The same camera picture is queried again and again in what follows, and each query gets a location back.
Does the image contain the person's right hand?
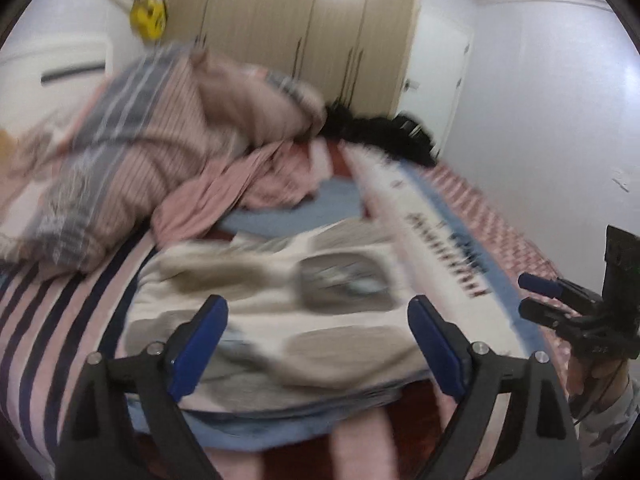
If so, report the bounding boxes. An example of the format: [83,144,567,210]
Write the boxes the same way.
[567,357,628,411]

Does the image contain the light wooden wardrobe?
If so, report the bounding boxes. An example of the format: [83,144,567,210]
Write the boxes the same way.
[165,0,426,121]

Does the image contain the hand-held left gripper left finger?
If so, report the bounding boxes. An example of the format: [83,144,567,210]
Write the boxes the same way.
[55,295,229,480]

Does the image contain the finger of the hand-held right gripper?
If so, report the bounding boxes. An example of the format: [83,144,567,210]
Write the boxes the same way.
[518,299,582,332]
[517,272,568,302]

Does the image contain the pink striped duvet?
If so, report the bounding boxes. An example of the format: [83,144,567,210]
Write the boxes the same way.
[0,42,361,276]

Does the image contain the white bed headboard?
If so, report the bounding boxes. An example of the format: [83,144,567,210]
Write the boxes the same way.
[0,45,108,133]

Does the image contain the white door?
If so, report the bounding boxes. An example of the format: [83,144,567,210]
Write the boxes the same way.
[395,15,473,161]

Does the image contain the cream grey patterned pants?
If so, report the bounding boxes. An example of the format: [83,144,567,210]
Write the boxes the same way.
[122,217,431,411]

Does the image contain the yellow ukulele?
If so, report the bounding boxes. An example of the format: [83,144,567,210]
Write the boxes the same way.
[97,0,168,41]

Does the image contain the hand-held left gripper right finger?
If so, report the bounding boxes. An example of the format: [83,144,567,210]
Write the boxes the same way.
[407,296,583,480]

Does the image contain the black garment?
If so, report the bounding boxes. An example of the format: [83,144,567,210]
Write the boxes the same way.
[320,102,441,168]

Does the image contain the pink polka dot striped blanket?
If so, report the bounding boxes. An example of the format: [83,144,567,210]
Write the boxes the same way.
[0,140,576,480]

